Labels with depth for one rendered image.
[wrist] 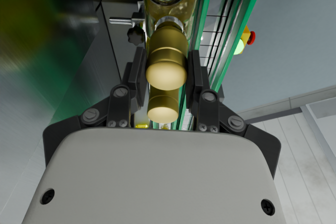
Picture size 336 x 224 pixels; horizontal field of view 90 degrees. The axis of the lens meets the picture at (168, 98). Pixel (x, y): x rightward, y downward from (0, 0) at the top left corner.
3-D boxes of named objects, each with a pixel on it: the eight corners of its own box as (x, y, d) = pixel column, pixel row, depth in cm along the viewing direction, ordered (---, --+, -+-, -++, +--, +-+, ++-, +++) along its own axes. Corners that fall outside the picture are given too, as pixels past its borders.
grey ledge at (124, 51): (111, -16, 42) (97, 5, 35) (146, -14, 42) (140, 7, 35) (142, 141, 117) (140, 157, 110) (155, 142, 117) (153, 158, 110)
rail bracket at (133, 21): (117, -9, 34) (98, 25, 26) (150, -7, 34) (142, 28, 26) (121, 11, 38) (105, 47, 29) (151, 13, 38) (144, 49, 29)
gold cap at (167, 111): (144, 81, 20) (139, 112, 17) (170, 70, 19) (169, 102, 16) (160, 97, 22) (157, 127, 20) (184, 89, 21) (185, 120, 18)
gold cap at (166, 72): (148, 25, 14) (141, 57, 12) (189, 27, 14) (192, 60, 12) (150, 58, 17) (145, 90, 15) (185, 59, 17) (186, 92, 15)
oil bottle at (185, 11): (157, -56, 28) (139, -1, 15) (190, -54, 28) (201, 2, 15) (157, -17, 33) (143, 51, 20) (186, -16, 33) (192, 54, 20)
